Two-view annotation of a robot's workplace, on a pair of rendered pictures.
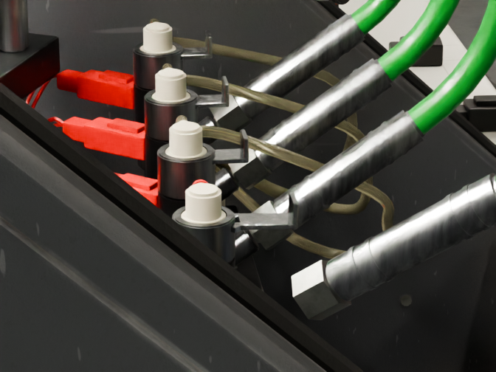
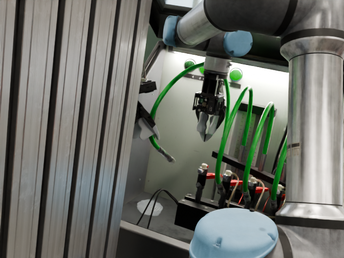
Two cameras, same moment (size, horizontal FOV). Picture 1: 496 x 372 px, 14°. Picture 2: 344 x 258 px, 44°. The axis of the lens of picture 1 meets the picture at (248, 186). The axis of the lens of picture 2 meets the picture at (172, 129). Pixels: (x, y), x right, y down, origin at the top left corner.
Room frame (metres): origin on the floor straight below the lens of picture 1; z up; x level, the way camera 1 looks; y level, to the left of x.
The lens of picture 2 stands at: (1.31, -1.19, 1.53)
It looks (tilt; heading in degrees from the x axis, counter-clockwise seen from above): 14 degrees down; 117
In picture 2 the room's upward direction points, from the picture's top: 9 degrees clockwise
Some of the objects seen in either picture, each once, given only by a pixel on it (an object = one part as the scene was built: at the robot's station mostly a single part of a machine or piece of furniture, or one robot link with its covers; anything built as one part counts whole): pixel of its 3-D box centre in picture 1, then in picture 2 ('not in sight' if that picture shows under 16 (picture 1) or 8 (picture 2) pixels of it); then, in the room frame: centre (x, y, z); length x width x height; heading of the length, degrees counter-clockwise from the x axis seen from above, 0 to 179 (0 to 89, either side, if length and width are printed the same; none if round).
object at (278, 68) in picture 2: not in sight; (243, 61); (0.79, 0.28, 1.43); 0.54 x 0.03 x 0.02; 7
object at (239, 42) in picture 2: not in sight; (227, 39); (0.88, -0.13, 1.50); 0.11 x 0.11 x 0.08; 40
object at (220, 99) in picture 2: not in sight; (211, 92); (0.83, -0.05, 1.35); 0.09 x 0.08 x 0.12; 97
